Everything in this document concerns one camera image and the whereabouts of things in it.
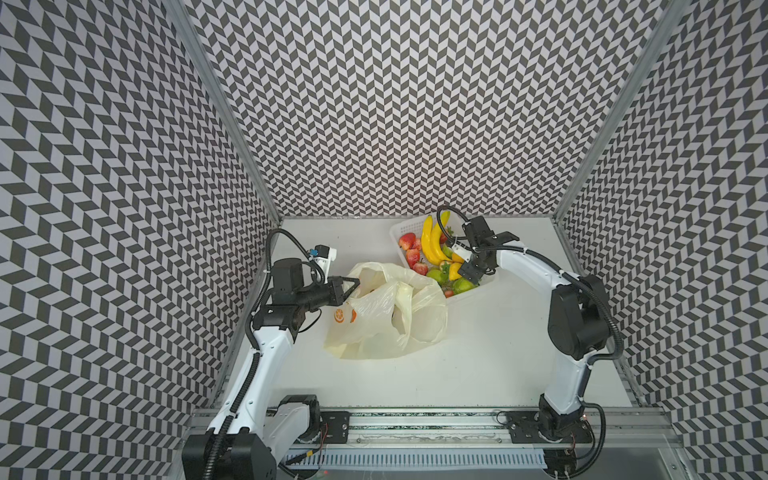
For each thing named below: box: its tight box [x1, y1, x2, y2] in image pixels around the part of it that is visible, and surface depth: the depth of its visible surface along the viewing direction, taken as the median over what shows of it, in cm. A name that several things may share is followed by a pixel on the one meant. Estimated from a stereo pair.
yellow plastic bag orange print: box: [324, 262, 448, 359], surface depth 72 cm
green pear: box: [453, 277, 480, 294], surface depth 93 cm
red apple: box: [398, 232, 416, 251], surface depth 106 cm
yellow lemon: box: [449, 262, 463, 281], surface depth 94 cm
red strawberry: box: [413, 262, 429, 276], surface depth 101 cm
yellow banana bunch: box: [421, 211, 452, 264], surface depth 104 cm
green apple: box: [427, 265, 450, 286], surface depth 97 cm
